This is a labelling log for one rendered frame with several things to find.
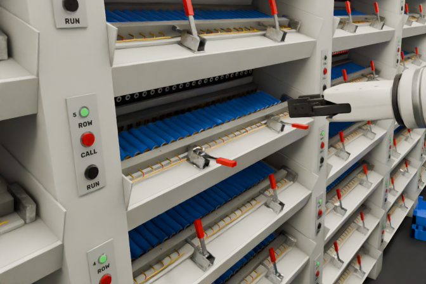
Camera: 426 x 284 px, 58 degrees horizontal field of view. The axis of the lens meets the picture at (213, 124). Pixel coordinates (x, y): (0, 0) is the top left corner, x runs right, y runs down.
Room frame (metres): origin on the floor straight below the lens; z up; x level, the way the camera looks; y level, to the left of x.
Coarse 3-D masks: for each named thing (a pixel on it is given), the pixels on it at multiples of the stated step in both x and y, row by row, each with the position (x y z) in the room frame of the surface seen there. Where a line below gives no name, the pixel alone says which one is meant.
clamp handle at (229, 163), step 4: (200, 152) 0.63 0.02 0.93; (204, 152) 0.63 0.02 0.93; (204, 156) 0.63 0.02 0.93; (208, 156) 0.63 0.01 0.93; (212, 160) 0.61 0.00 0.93; (216, 160) 0.61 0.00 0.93; (220, 160) 0.60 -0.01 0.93; (224, 160) 0.60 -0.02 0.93; (228, 160) 0.60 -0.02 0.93; (232, 160) 0.60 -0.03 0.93; (224, 164) 0.60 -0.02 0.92; (228, 164) 0.59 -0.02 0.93; (232, 164) 0.59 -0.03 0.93
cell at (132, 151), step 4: (120, 136) 0.64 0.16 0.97; (120, 140) 0.62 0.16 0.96; (124, 140) 0.62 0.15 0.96; (120, 144) 0.62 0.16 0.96; (124, 144) 0.61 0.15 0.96; (128, 144) 0.62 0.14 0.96; (124, 148) 0.61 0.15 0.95; (128, 148) 0.61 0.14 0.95; (132, 148) 0.61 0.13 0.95; (128, 152) 0.60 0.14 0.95; (132, 152) 0.60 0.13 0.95; (136, 152) 0.60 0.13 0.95; (140, 152) 0.61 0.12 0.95; (132, 156) 0.60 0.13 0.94
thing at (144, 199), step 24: (168, 96) 0.79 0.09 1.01; (288, 96) 0.99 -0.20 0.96; (288, 120) 0.91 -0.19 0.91; (312, 120) 0.94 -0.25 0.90; (240, 144) 0.74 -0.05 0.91; (264, 144) 0.77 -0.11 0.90; (288, 144) 0.88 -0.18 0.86; (168, 168) 0.61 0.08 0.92; (192, 168) 0.62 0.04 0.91; (216, 168) 0.64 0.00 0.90; (240, 168) 0.72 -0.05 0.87; (144, 192) 0.53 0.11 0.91; (168, 192) 0.55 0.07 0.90; (192, 192) 0.61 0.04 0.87; (144, 216) 0.52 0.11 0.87
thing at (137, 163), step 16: (256, 112) 0.85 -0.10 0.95; (272, 112) 0.88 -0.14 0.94; (224, 128) 0.74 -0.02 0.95; (240, 128) 0.78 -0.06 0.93; (176, 144) 0.64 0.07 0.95; (192, 144) 0.66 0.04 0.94; (208, 144) 0.69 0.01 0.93; (128, 160) 0.56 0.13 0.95; (144, 160) 0.57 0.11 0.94; (160, 160) 0.61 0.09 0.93; (144, 176) 0.56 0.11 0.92
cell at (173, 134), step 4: (156, 124) 0.71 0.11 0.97; (160, 124) 0.71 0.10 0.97; (164, 124) 0.71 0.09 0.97; (160, 128) 0.70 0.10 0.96; (164, 128) 0.70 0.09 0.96; (168, 128) 0.70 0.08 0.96; (168, 132) 0.69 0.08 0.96; (172, 132) 0.69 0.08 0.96; (176, 132) 0.69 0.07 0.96; (172, 136) 0.68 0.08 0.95; (176, 136) 0.68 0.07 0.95; (180, 136) 0.68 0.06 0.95; (176, 140) 0.68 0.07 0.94
